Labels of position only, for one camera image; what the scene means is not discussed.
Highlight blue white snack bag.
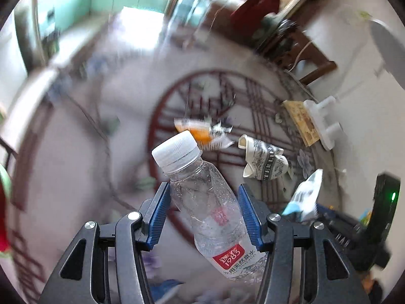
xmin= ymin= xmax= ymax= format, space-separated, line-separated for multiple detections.
xmin=282 ymin=169 xmax=323 ymax=222

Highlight wooden chair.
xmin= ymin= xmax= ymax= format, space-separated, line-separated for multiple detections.
xmin=263 ymin=19 xmax=338 ymax=86

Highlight green red trash bin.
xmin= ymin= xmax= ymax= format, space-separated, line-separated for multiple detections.
xmin=0 ymin=165 xmax=12 ymax=253

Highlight crushed white printed carton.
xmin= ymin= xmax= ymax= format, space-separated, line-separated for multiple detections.
xmin=238 ymin=135 xmax=288 ymax=180

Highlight red hanging clothes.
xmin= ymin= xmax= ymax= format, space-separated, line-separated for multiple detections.
xmin=230 ymin=0 xmax=280 ymax=36

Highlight clear plastic water bottle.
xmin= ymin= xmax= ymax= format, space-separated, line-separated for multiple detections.
xmin=152 ymin=130 xmax=266 ymax=283

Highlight white desk lamp base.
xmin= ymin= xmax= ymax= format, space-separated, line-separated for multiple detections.
xmin=303 ymin=96 xmax=343 ymax=151

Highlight orange snack wrapper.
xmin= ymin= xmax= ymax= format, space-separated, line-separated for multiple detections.
xmin=174 ymin=118 xmax=234 ymax=151

